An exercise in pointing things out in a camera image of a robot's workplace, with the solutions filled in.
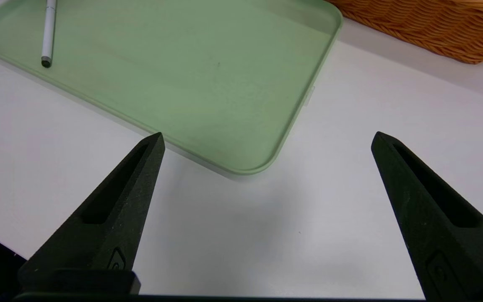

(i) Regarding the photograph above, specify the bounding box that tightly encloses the white pen with dark tip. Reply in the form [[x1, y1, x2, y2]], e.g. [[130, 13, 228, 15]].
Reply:
[[41, 0, 57, 68]]

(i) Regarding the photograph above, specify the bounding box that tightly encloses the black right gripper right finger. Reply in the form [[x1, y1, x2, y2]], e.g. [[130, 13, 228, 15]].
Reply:
[[371, 131, 483, 300]]

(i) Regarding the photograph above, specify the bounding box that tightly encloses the orange wicker basket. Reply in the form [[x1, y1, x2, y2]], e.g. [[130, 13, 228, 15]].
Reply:
[[327, 0, 483, 64]]

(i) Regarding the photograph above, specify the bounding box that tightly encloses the light green plastic tray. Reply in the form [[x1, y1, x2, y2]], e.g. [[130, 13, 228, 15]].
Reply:
[[0, 0, 343, 176]]

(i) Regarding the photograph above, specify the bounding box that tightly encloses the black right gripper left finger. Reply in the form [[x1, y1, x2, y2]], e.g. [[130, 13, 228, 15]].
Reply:
[[18, 132, 166, 296]]

